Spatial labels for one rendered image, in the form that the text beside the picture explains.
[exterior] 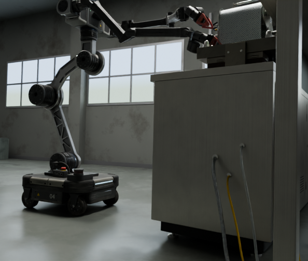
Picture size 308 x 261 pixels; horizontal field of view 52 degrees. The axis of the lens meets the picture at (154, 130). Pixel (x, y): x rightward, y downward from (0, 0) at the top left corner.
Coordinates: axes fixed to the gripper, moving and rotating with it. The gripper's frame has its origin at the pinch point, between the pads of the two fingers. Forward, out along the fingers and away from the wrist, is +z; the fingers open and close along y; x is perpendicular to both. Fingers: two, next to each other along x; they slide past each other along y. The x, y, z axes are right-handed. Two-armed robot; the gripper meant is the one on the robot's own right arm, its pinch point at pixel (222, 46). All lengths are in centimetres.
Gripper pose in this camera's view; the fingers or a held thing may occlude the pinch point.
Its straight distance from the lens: 190.0
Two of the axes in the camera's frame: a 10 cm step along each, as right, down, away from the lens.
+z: 7.2, 5.0, -4.9
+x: 4.3, -8.7, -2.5
